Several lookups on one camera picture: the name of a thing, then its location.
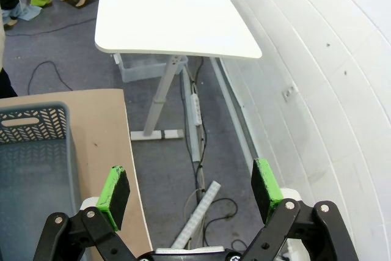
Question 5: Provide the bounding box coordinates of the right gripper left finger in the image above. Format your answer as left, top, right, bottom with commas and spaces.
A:
32, 165, 138, 261

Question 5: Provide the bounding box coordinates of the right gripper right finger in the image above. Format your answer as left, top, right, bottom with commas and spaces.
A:
241, 158, 360, 261

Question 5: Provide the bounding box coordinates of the empty grey plastic basket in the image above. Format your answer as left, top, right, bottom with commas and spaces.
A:
0, 101, 85, 261

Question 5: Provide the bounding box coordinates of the white power strip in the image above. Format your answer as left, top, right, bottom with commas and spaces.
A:
190, 93, 203, 127

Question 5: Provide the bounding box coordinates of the grey desk leg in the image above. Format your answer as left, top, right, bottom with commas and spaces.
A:
130, 54, 185, 142

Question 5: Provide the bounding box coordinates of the clear plastic storage bin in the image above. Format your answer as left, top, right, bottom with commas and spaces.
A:
114, 53, 189, 84

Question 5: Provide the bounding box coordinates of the white desk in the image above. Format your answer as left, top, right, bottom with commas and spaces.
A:
93, 0, 263, 142

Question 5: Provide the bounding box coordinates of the mannequin in blue jeans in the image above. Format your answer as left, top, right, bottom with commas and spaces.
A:
0, 0, 43, 30

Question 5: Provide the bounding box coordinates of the looped black floor cable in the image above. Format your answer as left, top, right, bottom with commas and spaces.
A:
202, 197, 249, 254

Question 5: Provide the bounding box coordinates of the white perforated cable tray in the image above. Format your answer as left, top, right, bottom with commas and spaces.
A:
170, 181, 222, 248

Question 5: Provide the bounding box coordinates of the white floor cable duct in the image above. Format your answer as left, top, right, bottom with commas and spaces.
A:
210, 57, 261, 158

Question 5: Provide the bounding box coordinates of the white wall bracket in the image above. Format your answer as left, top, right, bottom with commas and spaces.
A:
282, 82, 299, 103

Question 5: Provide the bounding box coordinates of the thin black floor cable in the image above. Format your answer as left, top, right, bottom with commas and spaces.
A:
5, 18, 99, 96

